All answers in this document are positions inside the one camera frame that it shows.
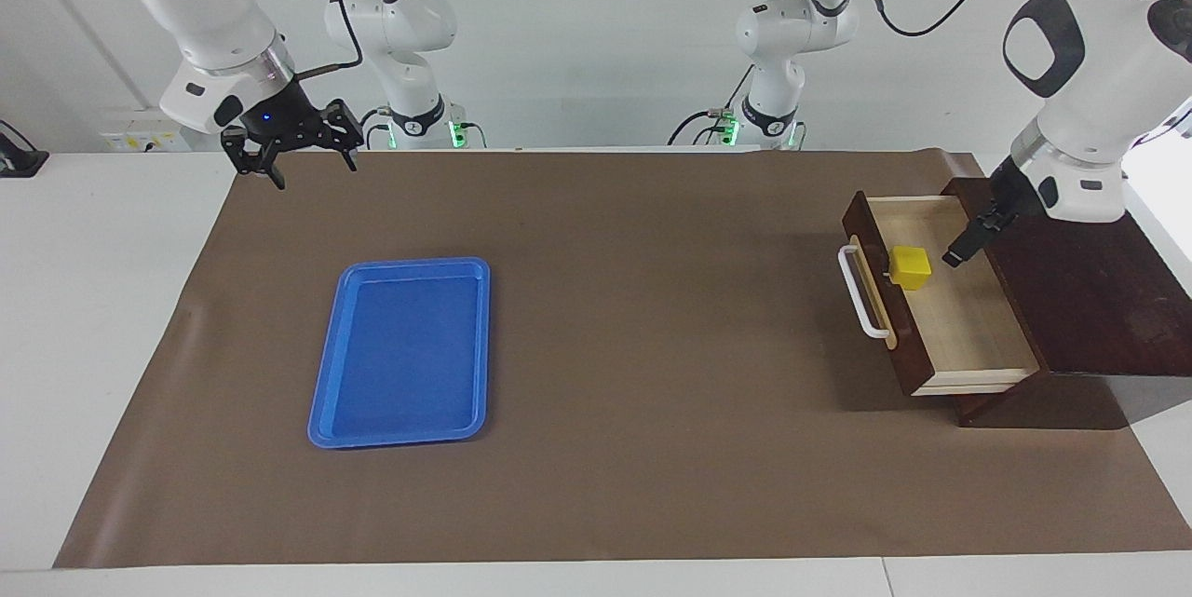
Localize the yellow cube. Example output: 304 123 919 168
887 246 933 292

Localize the wooden drawer with white handle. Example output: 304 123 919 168
838 192 1041 398

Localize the dark wooden cabinet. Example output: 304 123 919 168
941 176 1192 430

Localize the blue plastic tray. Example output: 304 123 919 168
307 257 492 450

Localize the black table clamp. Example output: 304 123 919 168
0 120 49 179

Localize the brown table mat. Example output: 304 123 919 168
53 150 1192 570

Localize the black base cable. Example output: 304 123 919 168
354 108 392 151
669 66 755 146

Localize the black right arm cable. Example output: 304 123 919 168
289 0 364 81

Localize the white wall outlet box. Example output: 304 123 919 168
101 129 192 154

